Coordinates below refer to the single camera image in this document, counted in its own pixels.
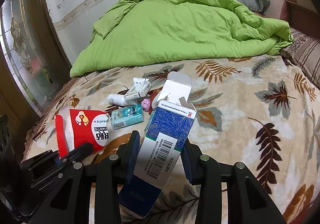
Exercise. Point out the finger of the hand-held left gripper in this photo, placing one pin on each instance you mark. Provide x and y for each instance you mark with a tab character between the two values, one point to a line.
42	157
80	150

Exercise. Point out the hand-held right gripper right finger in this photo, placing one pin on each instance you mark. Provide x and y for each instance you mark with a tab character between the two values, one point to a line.
187	161

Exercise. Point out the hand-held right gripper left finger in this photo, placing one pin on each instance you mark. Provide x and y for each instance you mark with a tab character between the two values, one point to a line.
132	156

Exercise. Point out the red and white packet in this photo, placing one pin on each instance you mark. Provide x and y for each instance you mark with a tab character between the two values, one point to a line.
85	124

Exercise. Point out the blue and white carton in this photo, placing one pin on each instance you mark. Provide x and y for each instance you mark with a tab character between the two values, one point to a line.
165	126

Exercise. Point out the pink wrapper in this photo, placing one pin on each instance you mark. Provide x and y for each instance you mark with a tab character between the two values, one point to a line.
146	104

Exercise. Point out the dark red snack wrapper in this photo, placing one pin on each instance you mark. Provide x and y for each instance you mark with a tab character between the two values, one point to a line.
153	94

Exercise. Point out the teal tissue pack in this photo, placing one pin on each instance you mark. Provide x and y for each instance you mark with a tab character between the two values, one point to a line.
127	116

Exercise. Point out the white plastic bottle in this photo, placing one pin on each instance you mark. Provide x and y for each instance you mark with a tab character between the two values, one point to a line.
115	100

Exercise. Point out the white and green carton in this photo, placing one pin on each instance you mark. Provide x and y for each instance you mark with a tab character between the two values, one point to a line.
137	91

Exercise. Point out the leaf print blanket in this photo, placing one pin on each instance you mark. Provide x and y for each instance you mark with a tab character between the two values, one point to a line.
250	126

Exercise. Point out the small white packet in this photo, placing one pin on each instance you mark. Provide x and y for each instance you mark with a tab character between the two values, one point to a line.
138	80

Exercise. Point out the wooden door with patterned glass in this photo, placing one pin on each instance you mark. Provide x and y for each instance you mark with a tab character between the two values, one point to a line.
25	38

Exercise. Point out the green quilt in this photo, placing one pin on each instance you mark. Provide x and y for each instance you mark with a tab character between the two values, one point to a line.
175	26

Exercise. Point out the striped pillow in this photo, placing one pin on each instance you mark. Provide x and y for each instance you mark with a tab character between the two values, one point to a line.
307	51

